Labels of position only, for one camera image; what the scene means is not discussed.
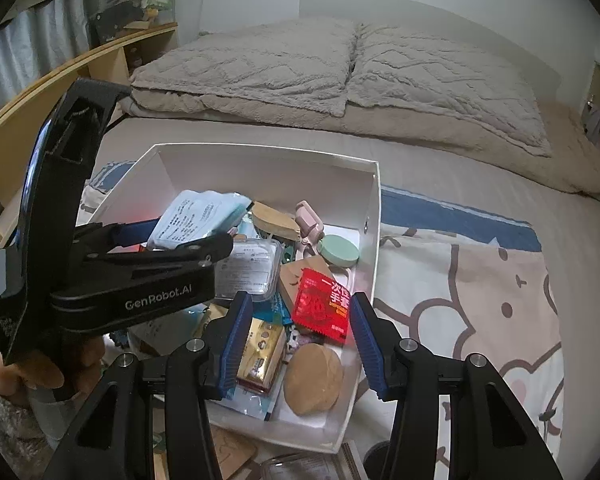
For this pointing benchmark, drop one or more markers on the clear plastic container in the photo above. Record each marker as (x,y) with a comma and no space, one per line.
(300,470)

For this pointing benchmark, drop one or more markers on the clear labelled plastic box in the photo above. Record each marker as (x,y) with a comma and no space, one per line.
(250,265)

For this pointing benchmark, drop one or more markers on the white cardboard box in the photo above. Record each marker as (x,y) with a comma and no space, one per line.
(260,170)

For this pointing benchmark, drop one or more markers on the beige quilted pillow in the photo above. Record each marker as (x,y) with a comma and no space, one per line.
(440,90)
(240,70)

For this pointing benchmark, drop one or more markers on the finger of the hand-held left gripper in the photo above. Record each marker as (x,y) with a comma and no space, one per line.
(135,232)
(180,255)

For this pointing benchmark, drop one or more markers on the light wooden board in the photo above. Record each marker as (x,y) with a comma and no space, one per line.
(225,452)

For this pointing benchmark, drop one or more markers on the grey curtain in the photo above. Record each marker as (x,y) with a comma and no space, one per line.
(35,35)

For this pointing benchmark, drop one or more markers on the brown kraft paper box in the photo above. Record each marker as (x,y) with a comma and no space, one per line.
(290,275)

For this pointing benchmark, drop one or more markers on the red foil packet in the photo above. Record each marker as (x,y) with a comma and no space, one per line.
(320,305)

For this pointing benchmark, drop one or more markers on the person's left forearm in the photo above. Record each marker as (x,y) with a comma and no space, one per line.
(5,410)

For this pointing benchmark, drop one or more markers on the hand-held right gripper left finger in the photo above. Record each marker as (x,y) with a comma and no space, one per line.
(240,340)

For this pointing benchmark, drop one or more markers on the black tape roll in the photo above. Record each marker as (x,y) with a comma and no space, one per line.
(377,465)

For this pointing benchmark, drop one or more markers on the green round case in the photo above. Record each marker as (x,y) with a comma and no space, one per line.
(339,250)

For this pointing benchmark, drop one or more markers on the white ridged plastic piece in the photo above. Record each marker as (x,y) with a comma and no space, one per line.
(352,462)

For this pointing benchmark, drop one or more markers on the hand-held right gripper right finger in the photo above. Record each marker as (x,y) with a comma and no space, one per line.
(365,345)

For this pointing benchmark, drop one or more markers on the light wooden shelf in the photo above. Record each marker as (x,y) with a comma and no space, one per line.
(45,85)

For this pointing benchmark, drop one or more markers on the printed cartoon blanket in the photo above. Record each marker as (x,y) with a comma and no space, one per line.
(455,310)

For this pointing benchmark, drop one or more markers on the beige folded duvet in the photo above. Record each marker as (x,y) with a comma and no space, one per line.
(555,160)

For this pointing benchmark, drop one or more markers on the white medicine pouch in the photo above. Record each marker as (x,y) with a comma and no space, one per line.
(195,215)

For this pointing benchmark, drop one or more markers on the dark bag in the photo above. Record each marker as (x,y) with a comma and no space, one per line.
(115,25)

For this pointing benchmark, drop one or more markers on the pink small gadget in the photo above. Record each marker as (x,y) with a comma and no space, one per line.
(307,220)

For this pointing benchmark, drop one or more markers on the person's left hand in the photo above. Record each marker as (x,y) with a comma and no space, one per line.
(42,372)

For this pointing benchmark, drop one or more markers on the gold foil packet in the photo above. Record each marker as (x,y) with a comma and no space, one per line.
(260,355)

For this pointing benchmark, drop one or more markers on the round tan cork coaster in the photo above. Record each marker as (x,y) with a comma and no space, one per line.
(312,380)

